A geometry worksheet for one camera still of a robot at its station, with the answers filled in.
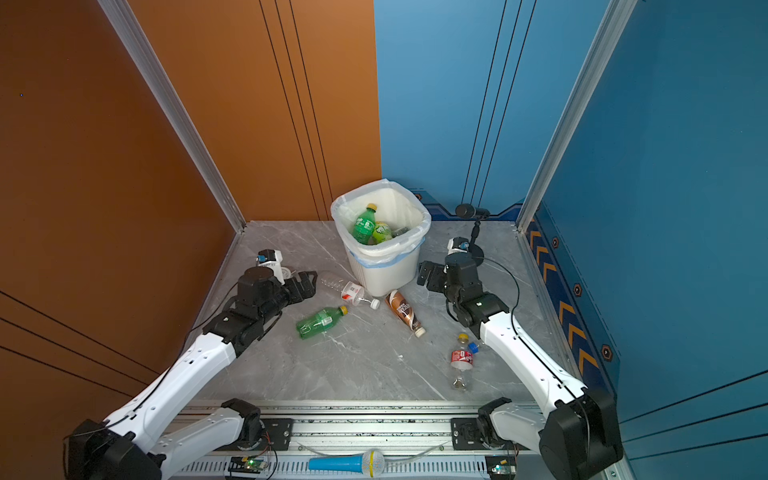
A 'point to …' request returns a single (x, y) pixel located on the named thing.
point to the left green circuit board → (245, 464)
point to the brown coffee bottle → (400, 307)
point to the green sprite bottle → (364, 225)
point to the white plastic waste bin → (387, 269)
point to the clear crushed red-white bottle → (350, 292)
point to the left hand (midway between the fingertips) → (305, 274)
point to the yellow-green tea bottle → (382, 232)
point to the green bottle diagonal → (312, 325)
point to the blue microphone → (371, 463)
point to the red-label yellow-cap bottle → (461, 363)
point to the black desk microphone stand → (468, 211)
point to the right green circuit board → (501, 467)
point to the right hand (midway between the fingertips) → (431, 267)
